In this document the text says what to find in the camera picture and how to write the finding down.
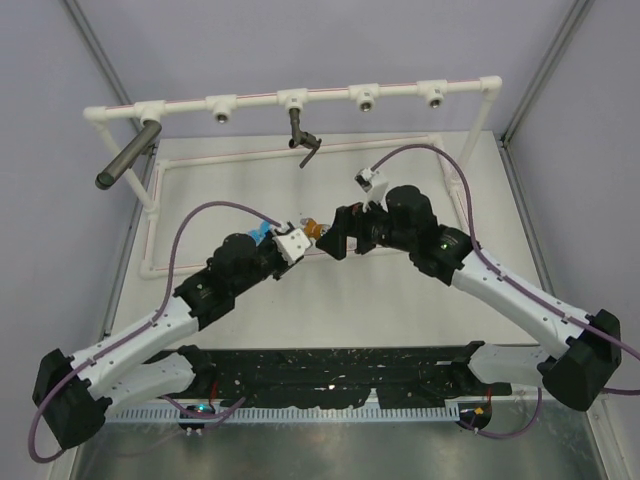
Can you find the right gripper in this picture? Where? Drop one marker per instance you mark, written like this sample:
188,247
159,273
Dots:
349,221

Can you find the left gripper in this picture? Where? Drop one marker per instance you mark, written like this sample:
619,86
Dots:
283,266

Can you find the orange faucet chrome knob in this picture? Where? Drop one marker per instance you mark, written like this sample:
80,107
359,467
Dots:
313,229

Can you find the white PVC pipe frame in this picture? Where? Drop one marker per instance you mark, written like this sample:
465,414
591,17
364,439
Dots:
124,122

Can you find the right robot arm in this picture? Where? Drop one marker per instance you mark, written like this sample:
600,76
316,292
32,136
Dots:
576,352

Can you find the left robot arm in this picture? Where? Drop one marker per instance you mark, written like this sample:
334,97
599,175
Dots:
75,394

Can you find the blue plastic faucet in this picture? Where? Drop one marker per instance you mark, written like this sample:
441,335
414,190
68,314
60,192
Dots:
260,233

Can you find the dark grey lever faucet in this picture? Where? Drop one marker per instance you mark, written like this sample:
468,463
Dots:
300,138

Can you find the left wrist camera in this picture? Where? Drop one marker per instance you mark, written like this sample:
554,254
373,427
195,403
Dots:
291,242

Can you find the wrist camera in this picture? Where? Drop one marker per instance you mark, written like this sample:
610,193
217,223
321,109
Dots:
291,242
374,184

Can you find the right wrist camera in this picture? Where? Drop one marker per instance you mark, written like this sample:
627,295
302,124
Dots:
374,184

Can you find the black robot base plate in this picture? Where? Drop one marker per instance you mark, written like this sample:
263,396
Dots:
341,378

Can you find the white slotted cable duct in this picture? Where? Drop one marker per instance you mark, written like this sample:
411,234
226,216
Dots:
370,412

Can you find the right aluminium frame post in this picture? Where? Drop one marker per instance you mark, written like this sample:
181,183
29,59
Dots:
560,42

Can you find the aluminium frame post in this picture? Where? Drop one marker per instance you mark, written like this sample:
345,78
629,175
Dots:
88,36
560,42

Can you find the left aluminium frame post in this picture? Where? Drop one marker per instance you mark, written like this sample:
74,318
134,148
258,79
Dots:
88,36

